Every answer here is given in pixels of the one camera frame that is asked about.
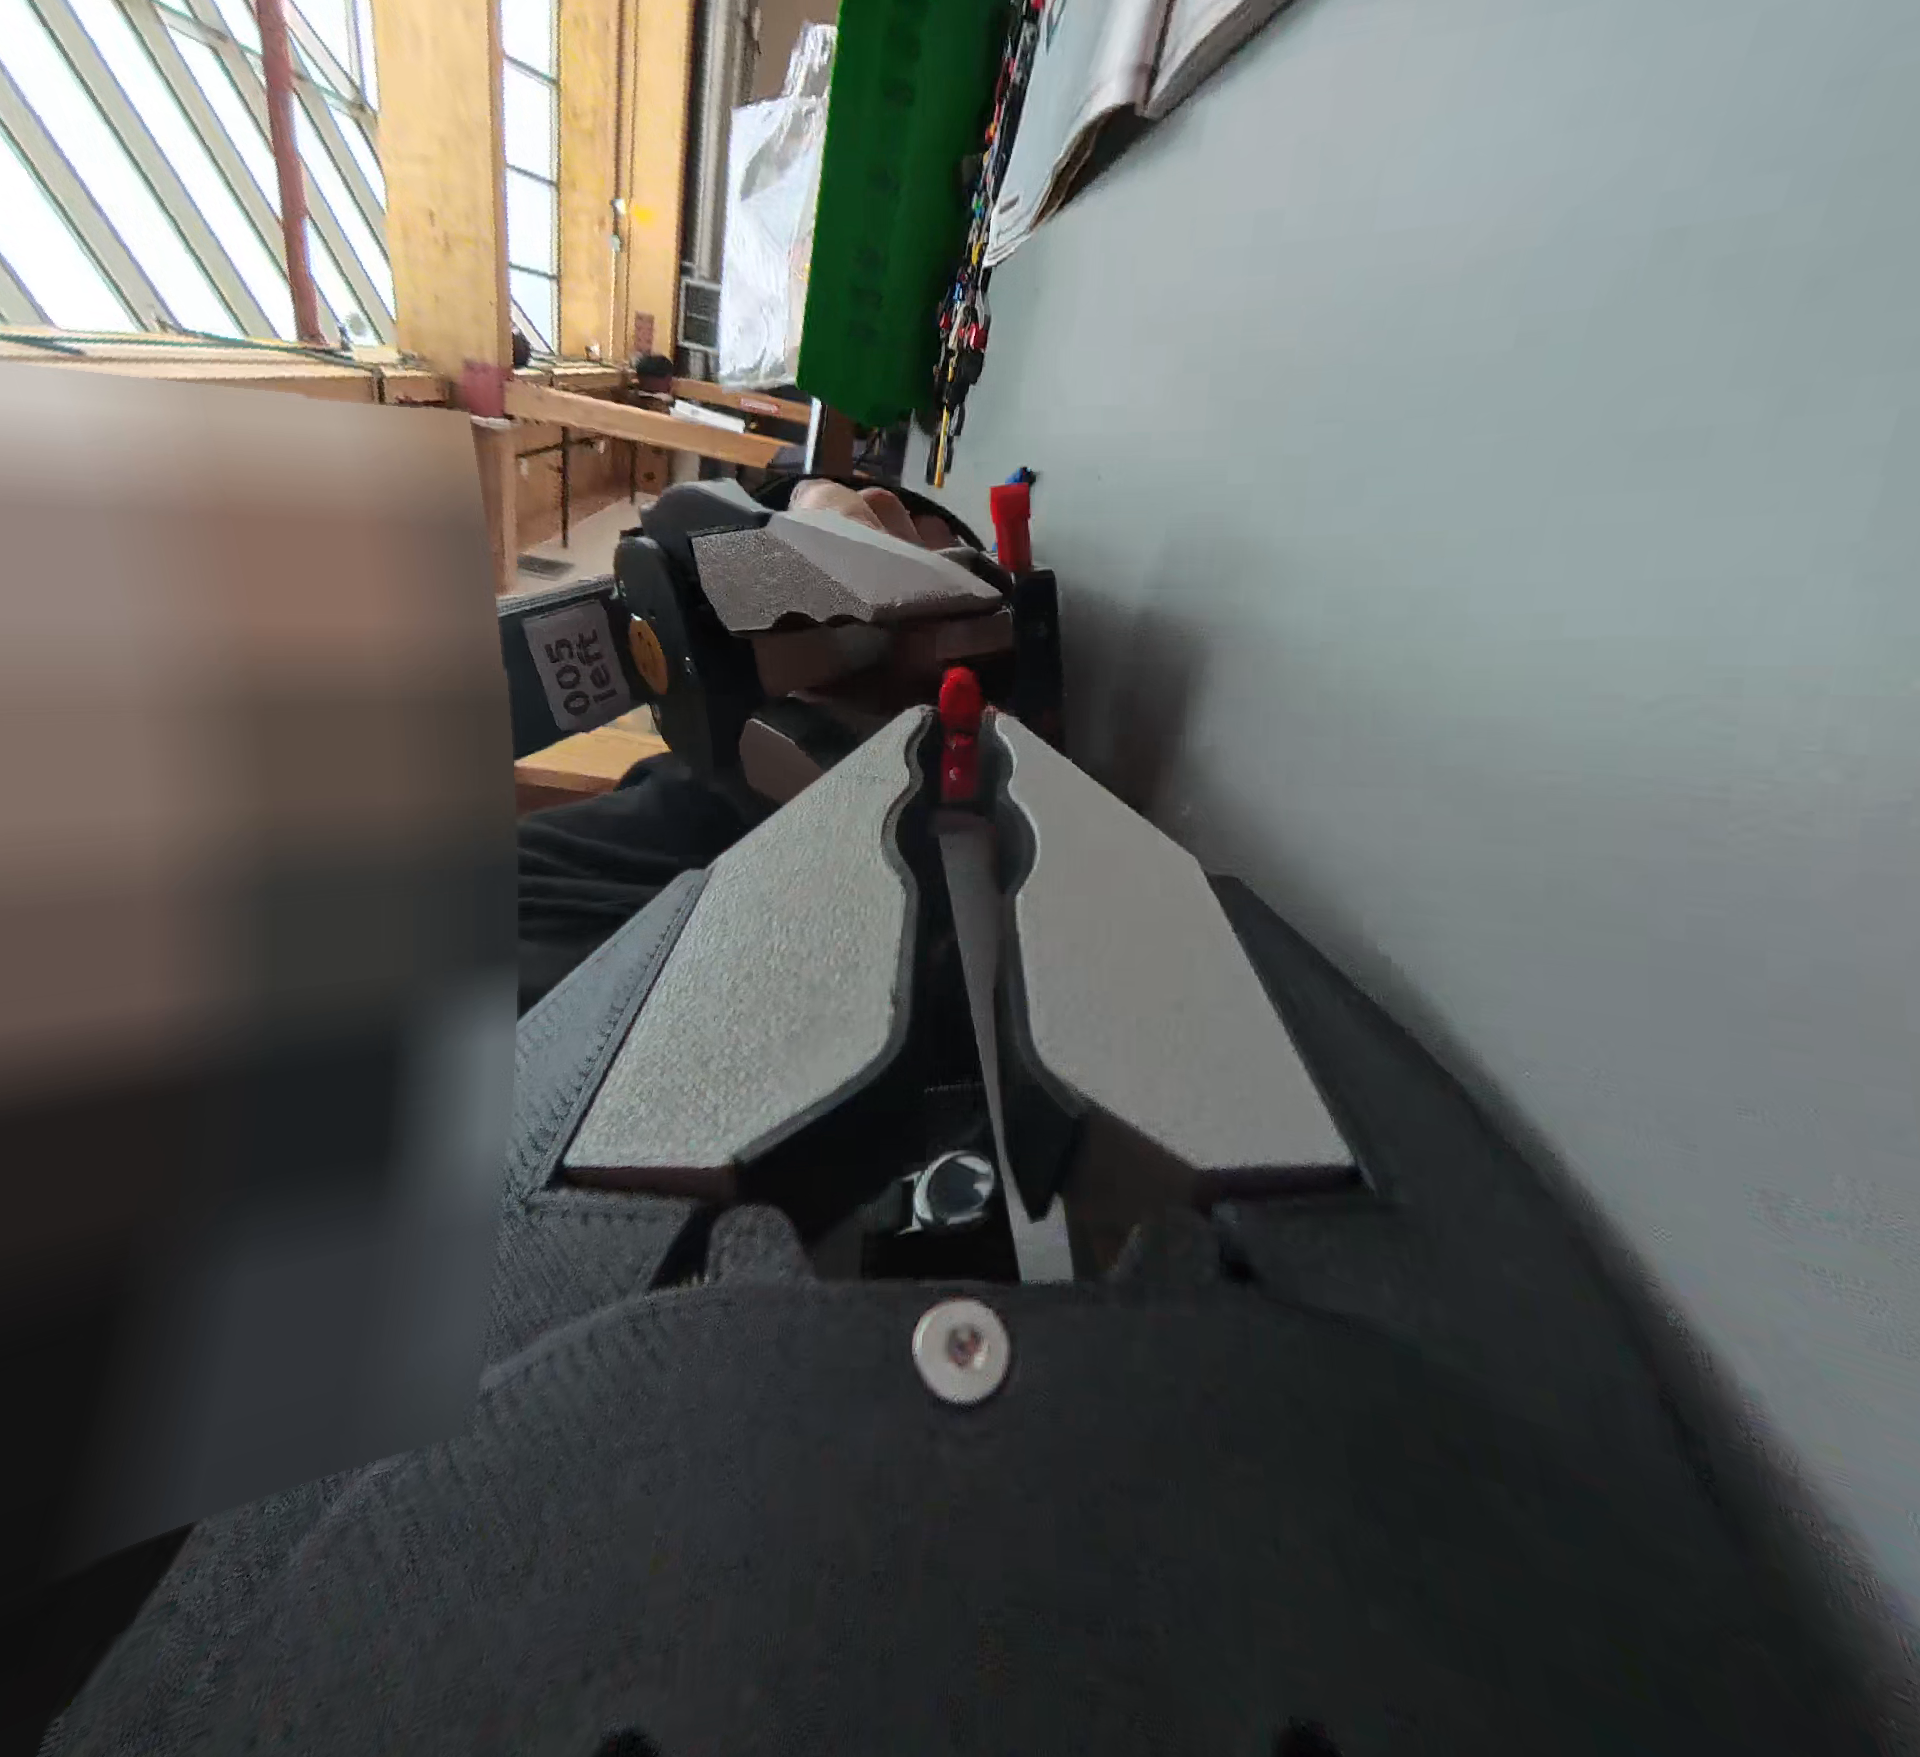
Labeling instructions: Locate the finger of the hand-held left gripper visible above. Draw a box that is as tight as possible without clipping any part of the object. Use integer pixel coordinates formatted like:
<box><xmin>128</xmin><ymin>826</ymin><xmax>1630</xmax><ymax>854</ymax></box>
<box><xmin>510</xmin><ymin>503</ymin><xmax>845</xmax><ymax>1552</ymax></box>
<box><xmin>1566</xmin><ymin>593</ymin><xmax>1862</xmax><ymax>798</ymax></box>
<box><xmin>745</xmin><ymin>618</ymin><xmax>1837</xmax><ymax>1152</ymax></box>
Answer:
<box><xmin>737</xmin><ymin>710</ymin><xmax>874</xmax><ymax>808</ymax></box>
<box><xmin>693</xmin><ymin>507</ymin><xmax>1012</xmax><ymax>637</ymax></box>

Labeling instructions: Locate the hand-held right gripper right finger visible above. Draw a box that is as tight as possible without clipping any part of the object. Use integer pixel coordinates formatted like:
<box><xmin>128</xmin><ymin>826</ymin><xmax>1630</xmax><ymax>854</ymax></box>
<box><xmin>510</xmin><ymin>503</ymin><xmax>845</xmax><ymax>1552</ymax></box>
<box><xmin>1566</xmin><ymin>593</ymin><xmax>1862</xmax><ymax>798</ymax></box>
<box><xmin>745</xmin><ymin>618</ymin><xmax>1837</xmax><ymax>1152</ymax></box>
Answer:
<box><xmin>984</xmin><ymin>710</ymin><xmax>1362</xmax><ymax>1178</ymax></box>

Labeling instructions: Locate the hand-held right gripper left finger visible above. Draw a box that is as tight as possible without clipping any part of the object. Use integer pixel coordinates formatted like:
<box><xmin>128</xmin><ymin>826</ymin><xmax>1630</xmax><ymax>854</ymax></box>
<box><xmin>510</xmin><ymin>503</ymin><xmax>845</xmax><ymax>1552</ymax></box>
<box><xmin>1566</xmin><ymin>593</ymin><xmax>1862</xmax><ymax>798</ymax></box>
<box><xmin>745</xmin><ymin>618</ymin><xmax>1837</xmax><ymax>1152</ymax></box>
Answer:
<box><xmin>559</xmin><ymin>706</ymin><xmax>936</xmax><ymax>1174</ymax></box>

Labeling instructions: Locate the thin red three-hole lego beam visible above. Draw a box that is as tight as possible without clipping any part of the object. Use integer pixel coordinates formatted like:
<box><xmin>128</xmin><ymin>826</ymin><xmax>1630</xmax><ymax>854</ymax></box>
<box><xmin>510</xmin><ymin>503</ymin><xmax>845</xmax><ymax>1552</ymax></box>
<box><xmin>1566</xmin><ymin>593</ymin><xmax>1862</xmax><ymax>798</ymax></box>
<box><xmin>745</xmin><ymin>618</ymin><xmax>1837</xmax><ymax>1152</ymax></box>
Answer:
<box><xmin>933</xmin><ymin>666</ymin><xmax>987</xmax><ymax>808</ymax></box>

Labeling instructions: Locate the black lego frame assembly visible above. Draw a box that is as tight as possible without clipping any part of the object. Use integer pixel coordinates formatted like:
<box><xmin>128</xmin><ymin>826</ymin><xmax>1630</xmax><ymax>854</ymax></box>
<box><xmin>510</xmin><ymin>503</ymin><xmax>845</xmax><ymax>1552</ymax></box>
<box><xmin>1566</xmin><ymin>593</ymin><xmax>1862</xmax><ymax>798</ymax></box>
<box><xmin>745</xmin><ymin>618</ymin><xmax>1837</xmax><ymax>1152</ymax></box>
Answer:
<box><xmin>984</xmin><ymin>481</ymin><xmax>1066</xmax><ymax>749</ymax></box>

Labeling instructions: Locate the pile of lego pieces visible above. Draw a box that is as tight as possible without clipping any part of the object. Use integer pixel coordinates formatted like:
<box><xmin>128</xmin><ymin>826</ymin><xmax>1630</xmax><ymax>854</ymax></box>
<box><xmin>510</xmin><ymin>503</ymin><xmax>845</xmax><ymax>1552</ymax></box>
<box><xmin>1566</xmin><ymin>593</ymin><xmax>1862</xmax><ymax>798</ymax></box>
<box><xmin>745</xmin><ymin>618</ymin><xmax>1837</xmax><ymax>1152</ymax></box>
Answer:
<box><xmin>927</xmin><ymin>0</ymin><xmax>1054</xmax><ymax>494</ymax></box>

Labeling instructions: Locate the clear bag of lego parts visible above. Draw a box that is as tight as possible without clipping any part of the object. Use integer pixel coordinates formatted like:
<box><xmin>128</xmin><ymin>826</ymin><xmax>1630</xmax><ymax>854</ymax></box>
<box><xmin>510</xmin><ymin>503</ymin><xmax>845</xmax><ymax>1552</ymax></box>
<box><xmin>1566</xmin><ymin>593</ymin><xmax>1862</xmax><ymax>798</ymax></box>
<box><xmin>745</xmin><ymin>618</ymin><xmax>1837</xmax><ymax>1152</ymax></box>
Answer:
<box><xmin>717</xmin><ymin>20</ymin><xmax>836</xmax><ymax>393</ymax></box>

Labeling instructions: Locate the person's left hand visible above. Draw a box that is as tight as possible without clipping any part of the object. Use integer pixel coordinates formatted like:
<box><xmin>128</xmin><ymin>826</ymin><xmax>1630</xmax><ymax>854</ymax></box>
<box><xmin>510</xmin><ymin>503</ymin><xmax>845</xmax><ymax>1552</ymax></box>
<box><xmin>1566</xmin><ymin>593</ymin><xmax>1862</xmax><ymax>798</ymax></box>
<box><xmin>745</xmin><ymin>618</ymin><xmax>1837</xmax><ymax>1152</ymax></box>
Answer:
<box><xmin>787</xmin><ymin>475</ymin><xmax>964</xmax><ymax>554</ymax></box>

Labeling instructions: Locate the black round badge reel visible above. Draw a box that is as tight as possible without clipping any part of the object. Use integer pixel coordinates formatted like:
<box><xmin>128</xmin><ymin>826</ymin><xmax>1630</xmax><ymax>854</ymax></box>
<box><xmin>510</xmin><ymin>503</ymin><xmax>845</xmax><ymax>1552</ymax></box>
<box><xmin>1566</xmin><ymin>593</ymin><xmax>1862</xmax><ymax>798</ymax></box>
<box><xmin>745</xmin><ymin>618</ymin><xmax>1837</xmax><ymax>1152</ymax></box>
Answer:
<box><xmin>904</xmin><ymin>1147</ymin><xmax>1004</xmax><ymax>1236</ymax></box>

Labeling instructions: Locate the green plastic bin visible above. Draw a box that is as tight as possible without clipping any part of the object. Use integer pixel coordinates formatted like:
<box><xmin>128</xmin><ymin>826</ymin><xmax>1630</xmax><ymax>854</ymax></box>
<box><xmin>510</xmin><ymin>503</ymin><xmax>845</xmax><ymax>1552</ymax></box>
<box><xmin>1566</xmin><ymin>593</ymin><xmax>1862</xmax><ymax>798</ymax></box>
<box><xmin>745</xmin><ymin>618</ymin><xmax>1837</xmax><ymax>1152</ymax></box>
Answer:
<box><xmin>794</xmin><ymin>0</ymin><xmax>1028</xmax><ymax>434</ymax></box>

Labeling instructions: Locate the red vertical pipe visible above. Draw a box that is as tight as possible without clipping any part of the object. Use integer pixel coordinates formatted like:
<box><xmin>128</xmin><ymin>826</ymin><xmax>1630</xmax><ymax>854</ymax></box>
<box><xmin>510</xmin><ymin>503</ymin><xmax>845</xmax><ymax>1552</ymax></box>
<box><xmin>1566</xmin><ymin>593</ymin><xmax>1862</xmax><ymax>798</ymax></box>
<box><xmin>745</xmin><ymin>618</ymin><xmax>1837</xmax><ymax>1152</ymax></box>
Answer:
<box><xmin>236</xmin><ymin>0</ymin><xmax>332</xmax><ymax>350</ymax></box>

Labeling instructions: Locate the large paned window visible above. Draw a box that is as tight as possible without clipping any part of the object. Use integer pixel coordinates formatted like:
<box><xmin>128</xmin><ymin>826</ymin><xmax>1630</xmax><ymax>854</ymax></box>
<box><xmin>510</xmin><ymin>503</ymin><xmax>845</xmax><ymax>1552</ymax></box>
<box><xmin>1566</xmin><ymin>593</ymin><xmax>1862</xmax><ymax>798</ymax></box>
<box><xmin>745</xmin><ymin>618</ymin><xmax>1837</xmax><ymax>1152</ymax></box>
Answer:
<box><xmin>0</xmin><ymin>0</ymin><xmax>566</xmax><ymax>358</ymax></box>

